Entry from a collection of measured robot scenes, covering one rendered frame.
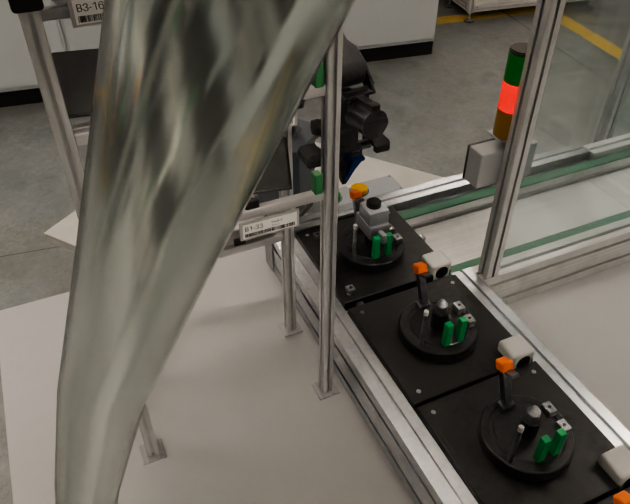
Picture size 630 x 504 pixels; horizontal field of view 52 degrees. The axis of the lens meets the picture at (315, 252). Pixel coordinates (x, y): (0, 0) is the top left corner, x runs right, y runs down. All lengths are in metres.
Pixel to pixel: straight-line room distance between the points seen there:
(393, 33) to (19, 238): 2.73
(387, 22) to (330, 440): 3.67
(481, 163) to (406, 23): 3.47
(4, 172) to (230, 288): 2.46
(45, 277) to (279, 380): 1.85
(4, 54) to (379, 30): 2.32
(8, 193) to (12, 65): 0.99
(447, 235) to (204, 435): 0.70
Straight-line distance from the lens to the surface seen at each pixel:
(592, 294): 1.52
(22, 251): 3.13
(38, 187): 3.53
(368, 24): 4.49
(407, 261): 1.32
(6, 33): 4.20
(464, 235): 1.50
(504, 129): 1.16
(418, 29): 4.65
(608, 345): 1.42
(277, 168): 0.91
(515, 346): 1.17
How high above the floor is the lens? 1.82
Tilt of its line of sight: 40 degrees down
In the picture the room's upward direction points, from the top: straight up
